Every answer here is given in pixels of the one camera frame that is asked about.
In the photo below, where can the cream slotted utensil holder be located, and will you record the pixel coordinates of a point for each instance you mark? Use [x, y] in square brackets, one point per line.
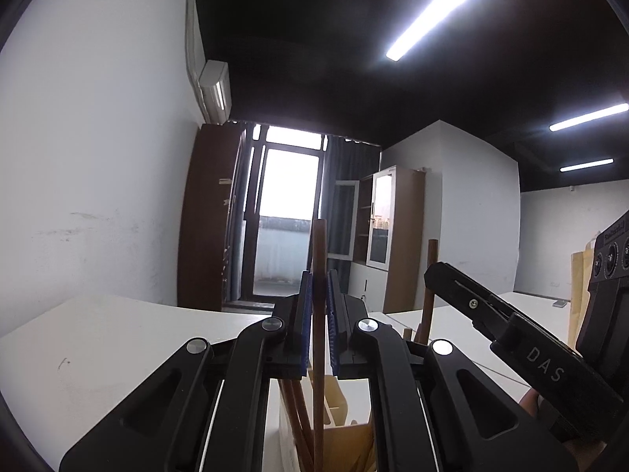
[274, 427]

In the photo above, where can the glass balcony door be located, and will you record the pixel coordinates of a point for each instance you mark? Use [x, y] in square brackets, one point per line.
[287, 206]

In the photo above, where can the person's right hand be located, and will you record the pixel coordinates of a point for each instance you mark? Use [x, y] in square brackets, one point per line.
[530, 400]

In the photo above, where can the white air conditioner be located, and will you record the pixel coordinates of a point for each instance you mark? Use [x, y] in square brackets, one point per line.
[215, 88]

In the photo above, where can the white wall conduit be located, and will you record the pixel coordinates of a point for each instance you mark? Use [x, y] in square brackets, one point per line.
[191, 34]

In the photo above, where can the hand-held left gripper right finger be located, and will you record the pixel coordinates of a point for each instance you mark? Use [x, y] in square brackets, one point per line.
[334, 324]

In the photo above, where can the wooden glass-door cabinet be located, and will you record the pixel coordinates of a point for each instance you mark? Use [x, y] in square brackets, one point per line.
[403, 236]

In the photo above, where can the long ceiling strip light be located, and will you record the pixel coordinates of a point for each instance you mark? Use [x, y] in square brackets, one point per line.
[442, 10]

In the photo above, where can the tall brown cabinet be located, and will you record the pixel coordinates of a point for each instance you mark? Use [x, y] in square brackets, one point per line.
[206, 216]

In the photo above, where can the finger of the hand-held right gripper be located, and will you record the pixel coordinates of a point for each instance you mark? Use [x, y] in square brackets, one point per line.
[457, 290]

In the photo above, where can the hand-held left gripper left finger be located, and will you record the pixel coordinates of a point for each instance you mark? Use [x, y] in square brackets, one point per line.
[305, 324]

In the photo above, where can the dark curtain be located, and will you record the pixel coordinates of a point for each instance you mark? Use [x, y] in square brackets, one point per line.
[349, 162]

